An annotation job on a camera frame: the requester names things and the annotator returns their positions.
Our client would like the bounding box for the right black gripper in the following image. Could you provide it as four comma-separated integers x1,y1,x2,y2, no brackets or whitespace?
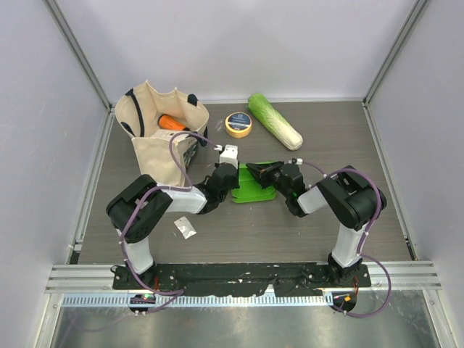
245,160,291,199

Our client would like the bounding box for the green paper box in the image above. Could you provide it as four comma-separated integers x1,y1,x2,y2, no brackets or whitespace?
231,163,277,204

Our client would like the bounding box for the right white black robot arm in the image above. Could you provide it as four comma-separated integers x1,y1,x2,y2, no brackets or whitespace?
246,158,386,286

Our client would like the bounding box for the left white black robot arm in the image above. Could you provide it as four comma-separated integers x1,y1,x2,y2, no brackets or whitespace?
106,162,239,290

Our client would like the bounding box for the napa cabbage toy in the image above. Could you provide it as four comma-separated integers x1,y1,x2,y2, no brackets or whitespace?
248,94,303,151

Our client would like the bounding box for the yellow masking tape roll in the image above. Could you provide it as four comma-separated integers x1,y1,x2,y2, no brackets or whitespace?
225,112,252,138

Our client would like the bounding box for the small clear plastic bag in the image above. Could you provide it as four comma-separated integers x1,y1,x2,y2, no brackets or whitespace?
174,216,196,239

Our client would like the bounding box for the beige canvas tote bag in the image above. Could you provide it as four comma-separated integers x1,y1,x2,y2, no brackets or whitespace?
115,81,210,186

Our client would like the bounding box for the orange bottle in bag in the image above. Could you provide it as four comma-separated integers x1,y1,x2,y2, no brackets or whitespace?
157,114,189,131

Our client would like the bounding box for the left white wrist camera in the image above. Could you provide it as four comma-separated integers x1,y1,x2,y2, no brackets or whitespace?
219,144,239,168

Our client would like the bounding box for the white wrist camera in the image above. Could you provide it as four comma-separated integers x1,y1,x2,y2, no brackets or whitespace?
287,157,304,165
219,144,239,168

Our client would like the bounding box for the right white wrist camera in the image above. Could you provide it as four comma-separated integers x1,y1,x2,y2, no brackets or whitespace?
287,157,304,165

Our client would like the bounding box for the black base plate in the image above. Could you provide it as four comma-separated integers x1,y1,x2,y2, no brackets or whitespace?
110,262,371,297

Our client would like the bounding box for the aluminium frame rail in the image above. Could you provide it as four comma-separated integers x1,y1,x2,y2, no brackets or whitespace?
44,263,117,294

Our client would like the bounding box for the white slotted cable duct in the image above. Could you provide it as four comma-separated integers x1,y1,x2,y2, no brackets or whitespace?
62,292,333,308

